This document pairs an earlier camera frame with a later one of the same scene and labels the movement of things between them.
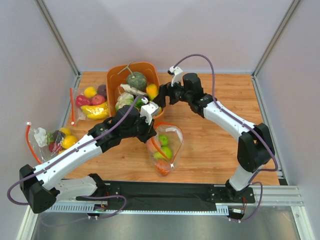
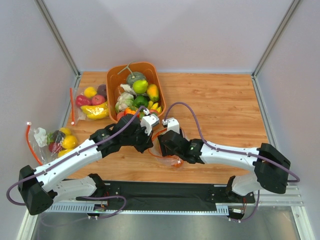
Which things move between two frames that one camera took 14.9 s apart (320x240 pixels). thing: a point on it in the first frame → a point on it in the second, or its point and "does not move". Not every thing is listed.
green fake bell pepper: [139, 102] does not move
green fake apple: [166, 150] → [140, 86]
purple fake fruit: [101, 90] does not move
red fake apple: [97, 99] does not move
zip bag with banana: [89, 103] does not move
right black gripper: [165, 94] → [167, 141]
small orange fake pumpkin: [162, 167] → [178, 165]
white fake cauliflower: [124, 98] does not move
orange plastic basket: [116, 75] does not move
